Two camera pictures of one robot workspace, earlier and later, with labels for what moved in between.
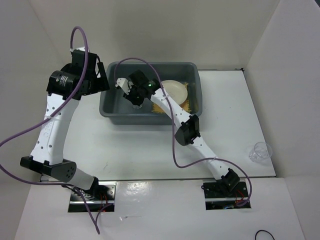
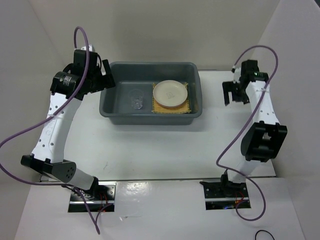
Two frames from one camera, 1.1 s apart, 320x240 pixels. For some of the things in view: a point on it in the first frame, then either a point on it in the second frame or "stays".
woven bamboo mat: (185, 105) stays
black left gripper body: (95, 84) stays
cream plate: (177, 90) stays
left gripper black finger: (103, 77) -> (109, 77)
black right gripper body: (134, 95) -> (242, 96)
